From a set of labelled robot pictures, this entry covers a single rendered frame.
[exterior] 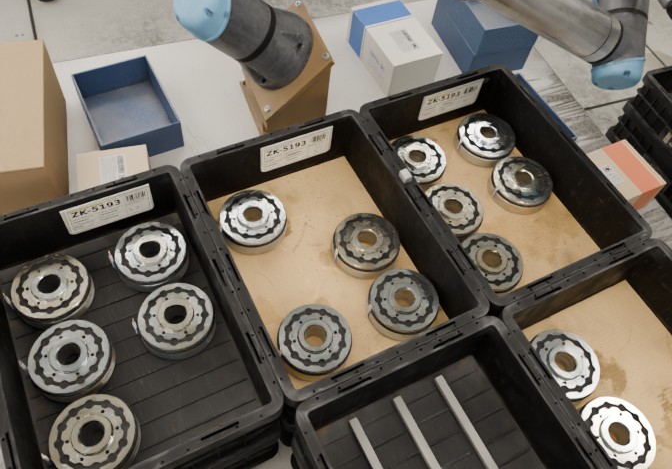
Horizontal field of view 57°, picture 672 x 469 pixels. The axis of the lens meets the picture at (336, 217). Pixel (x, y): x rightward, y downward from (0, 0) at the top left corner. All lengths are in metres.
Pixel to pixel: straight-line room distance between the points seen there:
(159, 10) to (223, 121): 1.47
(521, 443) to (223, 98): 0.87
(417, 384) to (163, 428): 0.34
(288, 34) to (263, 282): 0.46
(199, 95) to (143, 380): 0.67
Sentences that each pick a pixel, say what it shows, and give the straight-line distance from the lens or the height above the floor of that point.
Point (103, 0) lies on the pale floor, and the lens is 2.81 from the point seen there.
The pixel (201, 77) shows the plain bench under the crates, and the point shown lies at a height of 0.70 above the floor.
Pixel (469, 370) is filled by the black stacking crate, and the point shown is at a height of 0.83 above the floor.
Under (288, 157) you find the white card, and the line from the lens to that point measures 1.01.
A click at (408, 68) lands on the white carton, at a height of 0.77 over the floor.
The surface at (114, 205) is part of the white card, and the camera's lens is 0.95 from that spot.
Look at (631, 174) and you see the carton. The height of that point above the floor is 0.78.
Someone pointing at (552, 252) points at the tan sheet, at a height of 0.83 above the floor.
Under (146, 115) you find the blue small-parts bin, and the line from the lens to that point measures 1.32.
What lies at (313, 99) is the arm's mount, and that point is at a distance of 1.21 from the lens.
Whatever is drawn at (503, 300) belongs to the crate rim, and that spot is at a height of 0.93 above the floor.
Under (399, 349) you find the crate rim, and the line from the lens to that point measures 0.80.
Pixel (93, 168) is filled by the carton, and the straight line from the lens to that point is 1.16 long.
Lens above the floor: 1.66
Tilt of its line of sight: 55 degrees down
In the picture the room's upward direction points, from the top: 10 degrees clockwise
